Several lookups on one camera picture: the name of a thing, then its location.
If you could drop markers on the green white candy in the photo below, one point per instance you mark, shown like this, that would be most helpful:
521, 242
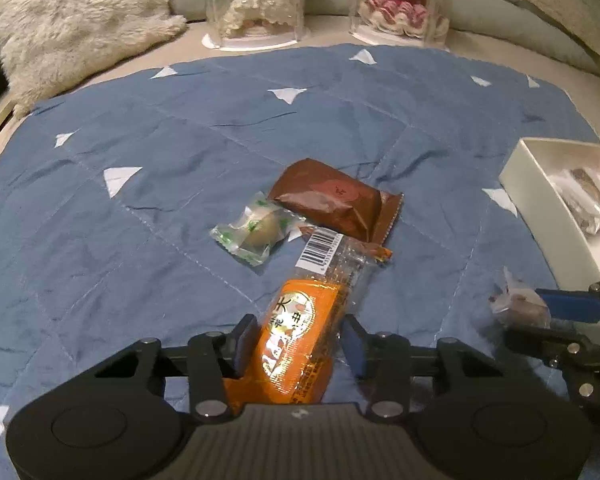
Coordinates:
262, 226

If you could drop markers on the small clear candy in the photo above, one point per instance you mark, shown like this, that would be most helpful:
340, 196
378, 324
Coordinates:
517, 304

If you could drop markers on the white fluffy pillow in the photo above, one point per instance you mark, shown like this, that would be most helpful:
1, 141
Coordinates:
49, 46

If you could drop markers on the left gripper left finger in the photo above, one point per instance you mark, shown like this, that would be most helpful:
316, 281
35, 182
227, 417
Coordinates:
207, 360

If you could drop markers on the clear round pastry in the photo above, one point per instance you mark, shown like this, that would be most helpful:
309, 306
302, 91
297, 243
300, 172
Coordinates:
579, 189

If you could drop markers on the white cardboard tray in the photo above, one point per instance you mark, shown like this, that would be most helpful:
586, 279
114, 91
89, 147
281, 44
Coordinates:
573, 257

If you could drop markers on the orange barcode snack packet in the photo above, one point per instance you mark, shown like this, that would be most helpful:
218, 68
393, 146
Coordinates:
292, 360

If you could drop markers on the blue quilted triangle mat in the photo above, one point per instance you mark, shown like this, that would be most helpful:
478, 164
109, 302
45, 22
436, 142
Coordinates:
108, 196

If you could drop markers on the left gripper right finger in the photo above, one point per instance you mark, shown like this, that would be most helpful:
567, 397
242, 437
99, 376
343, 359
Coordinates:
384, 365

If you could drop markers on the brown foil snack packet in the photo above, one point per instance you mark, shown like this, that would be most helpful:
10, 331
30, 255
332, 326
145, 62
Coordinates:
328, 197

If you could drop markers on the red doll display case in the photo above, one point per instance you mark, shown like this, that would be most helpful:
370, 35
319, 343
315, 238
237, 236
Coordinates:
409, 23

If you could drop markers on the white doll display case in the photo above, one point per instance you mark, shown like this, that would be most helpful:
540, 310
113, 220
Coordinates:
253, 25

